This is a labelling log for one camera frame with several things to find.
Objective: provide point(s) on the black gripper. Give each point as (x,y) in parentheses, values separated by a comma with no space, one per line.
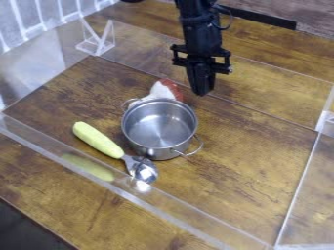
(200,54)

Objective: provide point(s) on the silver pot with handles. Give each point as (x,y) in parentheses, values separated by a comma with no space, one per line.
(159,127)

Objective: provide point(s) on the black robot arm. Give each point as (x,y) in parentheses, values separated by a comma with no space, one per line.
(198,9)

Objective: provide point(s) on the red and white mushroom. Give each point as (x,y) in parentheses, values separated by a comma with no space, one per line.
(164,88)

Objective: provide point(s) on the black strip on table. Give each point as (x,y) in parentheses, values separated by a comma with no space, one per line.
(252,16)

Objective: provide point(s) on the clear acrylic triangle bracket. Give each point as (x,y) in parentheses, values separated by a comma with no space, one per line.
(96,45)

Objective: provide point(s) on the spoon with yellow handle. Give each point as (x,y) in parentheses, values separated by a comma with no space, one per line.
(139,166)

